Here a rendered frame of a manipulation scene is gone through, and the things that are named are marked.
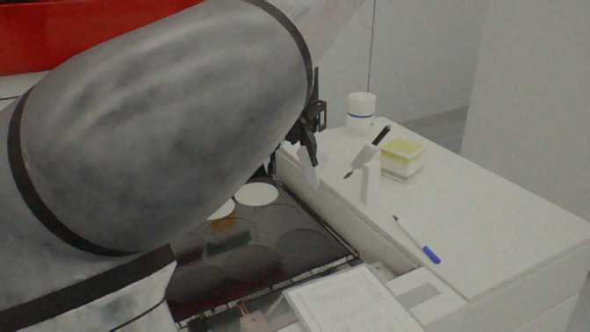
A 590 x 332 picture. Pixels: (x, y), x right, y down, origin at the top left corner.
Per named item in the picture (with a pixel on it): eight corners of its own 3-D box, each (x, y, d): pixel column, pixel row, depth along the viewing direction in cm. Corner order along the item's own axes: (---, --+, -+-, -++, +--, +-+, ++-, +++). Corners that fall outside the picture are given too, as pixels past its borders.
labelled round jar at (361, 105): (341, 128, 121) (342, 94, 117) (362, 123, 125) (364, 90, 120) (356, 138, 116) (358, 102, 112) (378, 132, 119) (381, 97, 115)
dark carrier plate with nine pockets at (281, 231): (125, 216, 98) (125, 213, 97) (269, 176, 113) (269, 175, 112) (170, 325, 71) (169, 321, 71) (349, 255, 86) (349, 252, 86)
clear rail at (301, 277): (161, 332, 71) (160, 325, 70) (356, 255, 87) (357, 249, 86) (163, 338, 70) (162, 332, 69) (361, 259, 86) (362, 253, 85)
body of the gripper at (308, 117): (327, 132, 82) (328, 67, 76) (299, 150, 76) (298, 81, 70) (293, 123, 86) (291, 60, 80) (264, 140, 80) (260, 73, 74)
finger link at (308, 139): (325, 162, 77) (306, 114, 75) (320, 166, 76) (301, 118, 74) (305, 166, 80) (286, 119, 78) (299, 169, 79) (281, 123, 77)
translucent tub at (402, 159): (376, 173, 100) (378, 146, 96) (394, 162, 104) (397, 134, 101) (406, 185, 95) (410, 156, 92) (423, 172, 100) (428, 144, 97)
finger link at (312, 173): (342, 177, 82) (324, 131, 80) (324, 192, 78) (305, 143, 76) (328, 180, 84) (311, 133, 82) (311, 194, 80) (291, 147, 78)
